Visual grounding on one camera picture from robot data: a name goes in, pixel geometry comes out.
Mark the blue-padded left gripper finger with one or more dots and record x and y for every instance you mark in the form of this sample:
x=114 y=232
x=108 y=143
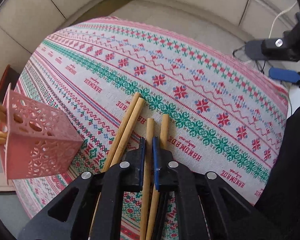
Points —
x=137 y=162
x=284 y=75
x=161 y=158
x=253 y=50

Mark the pink perforated utensil basket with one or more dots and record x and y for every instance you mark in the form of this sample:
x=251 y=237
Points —
x=41 y=141

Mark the red-lined brown trash bin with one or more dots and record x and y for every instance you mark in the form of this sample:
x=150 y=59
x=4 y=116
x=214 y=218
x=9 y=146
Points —
x=10 y=76

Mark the patterned red green tablecloth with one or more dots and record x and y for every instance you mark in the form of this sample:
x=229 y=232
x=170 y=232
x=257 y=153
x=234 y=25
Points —
x=225 y=130

